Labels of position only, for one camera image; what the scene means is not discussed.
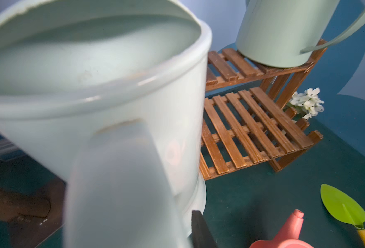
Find brown wooden slatted shelf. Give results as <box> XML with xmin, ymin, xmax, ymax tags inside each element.
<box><xmin>200</xmin><ymin>48</ymin><xmax>324</xmax><ymax>180</ymax></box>

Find mint green watering can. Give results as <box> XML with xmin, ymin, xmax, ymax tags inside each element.
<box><xmin>236</xmin><ymin>0</ymin><xmax>365</xmax><ymax>68</ymax></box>

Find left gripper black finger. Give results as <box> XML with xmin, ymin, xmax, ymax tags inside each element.
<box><xmin>191</xmin><ymin>210</ymin><xmax>217</xmax><ymax>248</ymax></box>

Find pink watering can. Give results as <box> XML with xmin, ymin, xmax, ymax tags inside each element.
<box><xmin>250</xmin><ymin>209</ymin><xmax>313</xmax><ymax>248</ymax></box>

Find green yellow garden trowel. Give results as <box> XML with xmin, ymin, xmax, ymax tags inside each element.
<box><xmin>320</xmin><ymin>184</ymin><xmax>365</xmax><ymax>247</ymax></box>

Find white flowers in pot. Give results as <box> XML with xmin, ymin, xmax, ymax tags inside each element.
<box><xmin>287</xmin><ymin>88</ymin><xmax>325</xmax><ymax>120</ymax></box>

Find pale blue watering can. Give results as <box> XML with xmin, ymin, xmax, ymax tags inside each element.
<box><xmin>0</xmin><ymin>1</ymin><xmax>212</xmax><ymax>248</ymax></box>

